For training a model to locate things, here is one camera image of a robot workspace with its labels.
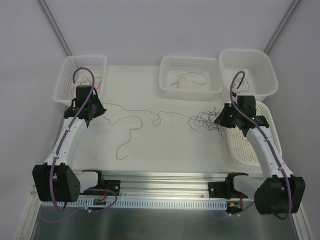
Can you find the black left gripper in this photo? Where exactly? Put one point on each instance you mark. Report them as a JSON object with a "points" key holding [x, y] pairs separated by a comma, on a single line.
{"points": [[97, 110]]}

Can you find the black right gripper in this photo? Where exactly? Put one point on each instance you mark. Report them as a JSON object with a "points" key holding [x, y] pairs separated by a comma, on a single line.
{"points": [[222, 117]]}

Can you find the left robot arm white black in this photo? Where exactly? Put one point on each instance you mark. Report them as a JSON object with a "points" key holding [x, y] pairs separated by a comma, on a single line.
{"points": [[60, 160]]}

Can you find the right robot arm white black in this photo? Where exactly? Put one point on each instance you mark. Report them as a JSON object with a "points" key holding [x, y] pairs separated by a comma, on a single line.
{"points": [[271, 163]]}

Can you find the white round-hole basket right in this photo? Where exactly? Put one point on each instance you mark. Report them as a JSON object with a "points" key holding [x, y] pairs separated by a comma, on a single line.
{"points": [[240, 150]]}

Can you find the white perforated basket left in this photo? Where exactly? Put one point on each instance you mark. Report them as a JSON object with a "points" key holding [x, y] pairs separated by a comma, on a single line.
{"points": [[78, 70]]}

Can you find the white perforated basket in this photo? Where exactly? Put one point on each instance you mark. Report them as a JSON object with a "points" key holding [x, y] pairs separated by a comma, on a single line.
{"points": [[190, 78], [78, 70]]}

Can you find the white solid plastic tub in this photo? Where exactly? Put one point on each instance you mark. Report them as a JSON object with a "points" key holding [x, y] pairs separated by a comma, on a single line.
{"points": [[260, 79]]}

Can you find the white perforated basket middle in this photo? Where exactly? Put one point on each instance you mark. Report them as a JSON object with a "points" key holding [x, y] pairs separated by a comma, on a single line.
{"points": [[190, 78]]}

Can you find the white slotted cable duct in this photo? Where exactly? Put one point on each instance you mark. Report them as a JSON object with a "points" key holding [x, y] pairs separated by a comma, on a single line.
{"points": [[140, 203]]}

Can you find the aluminium mounting rail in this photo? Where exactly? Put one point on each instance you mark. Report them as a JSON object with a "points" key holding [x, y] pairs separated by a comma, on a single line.
{"points": [[175, 182]]}

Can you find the left aluminium frame post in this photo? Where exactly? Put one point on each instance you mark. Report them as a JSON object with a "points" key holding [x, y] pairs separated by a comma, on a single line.
{"points": [[54, 26]]}

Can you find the aluminium frame post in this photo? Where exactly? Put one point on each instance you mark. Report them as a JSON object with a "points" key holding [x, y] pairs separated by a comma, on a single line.
{"points": [[54, 26], [281, 25]]}

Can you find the right aluminium frame post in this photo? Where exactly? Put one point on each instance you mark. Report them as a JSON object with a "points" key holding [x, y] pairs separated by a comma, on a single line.
{"points": [[281, 25]]}

